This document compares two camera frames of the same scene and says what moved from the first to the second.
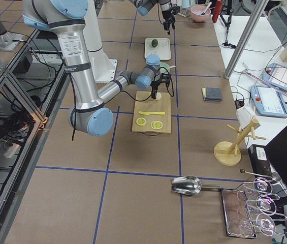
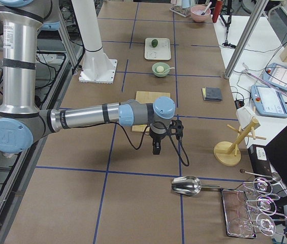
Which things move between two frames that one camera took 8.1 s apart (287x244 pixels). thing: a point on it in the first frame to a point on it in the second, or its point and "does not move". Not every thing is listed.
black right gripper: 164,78 to 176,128
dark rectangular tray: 238,221 does not move
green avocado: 154,43 does not move
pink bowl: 196,11 does not move
